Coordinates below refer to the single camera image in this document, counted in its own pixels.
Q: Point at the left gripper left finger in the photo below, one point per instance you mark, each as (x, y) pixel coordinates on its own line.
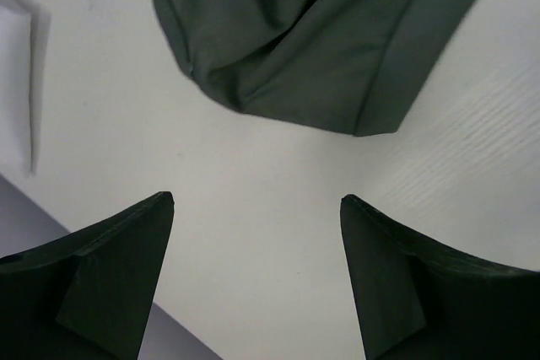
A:
(88, 294)

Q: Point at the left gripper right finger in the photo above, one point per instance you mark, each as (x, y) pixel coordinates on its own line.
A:
(417, 298)

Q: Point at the grey green t shirt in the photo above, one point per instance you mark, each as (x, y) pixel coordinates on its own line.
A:
(347, 66)

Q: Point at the white t shirt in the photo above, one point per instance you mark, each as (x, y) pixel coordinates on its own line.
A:
(16, 144)

